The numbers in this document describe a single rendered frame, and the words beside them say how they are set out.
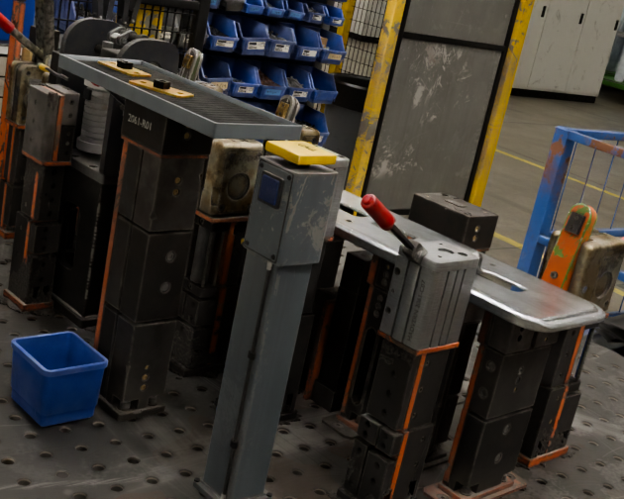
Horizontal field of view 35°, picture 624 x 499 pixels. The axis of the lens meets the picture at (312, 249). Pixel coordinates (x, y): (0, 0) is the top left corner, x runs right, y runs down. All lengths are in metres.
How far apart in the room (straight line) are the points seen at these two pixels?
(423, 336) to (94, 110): 0.74
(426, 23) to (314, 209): 3.76
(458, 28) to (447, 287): 3.87
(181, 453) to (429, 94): 3.81
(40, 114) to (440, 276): 0.76
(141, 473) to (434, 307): 0.43
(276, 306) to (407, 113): 3.80
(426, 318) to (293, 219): 0.21
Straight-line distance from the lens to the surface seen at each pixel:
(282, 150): 1.12
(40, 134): 1.65
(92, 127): 1.69
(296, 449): 1.44
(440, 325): 1.22
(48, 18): 2.00
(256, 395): 1.20
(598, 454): 1.69
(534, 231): 3.59
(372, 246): 1.39
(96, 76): 1.36
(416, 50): 4.85
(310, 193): 1.12
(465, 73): 5.15
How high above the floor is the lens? 1.39
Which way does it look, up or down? 17 degrees down
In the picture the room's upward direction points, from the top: 12 degrees clockwise
